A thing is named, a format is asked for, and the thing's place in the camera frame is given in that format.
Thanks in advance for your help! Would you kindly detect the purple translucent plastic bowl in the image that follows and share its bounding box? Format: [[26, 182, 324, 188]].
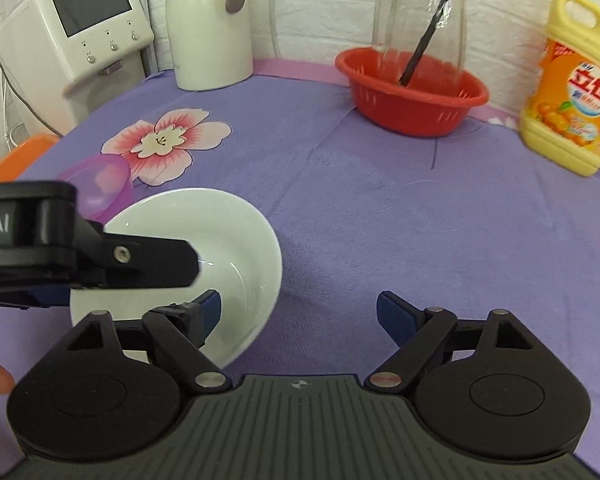
[[58, 154, 134, 224]]

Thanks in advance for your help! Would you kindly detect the white ceramic patterned bowl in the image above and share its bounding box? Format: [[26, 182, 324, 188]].
[[70, 188, 283, 367]]

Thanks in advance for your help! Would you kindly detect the orange plastic stool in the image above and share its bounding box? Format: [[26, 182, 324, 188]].
[[0, 133, 59, 183]]

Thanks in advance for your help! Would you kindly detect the purple floral tablecloth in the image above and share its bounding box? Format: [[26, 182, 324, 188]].
[[35, 73, 600, 470]]

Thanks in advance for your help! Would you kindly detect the white water dispenser appliance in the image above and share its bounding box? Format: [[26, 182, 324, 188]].
[[0, 0, 157, 136]]

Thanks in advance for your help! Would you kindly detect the red plastic colander basket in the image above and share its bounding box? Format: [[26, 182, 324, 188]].
[[335, 47, 489, 139]]

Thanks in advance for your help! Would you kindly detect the yellow dish soap bottle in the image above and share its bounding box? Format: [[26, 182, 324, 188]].
[[519, 0, 600, 177]]

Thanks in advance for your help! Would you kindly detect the white thermos jug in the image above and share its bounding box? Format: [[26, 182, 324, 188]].
[[166, 0, 253, 91]]

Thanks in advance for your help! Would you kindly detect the clear glass pitcher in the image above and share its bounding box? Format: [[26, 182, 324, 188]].
[[372, 0, 467, 96]]

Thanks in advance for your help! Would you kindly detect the black stirring stick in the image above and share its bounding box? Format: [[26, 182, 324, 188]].
[[399, 0, 467, 94]]

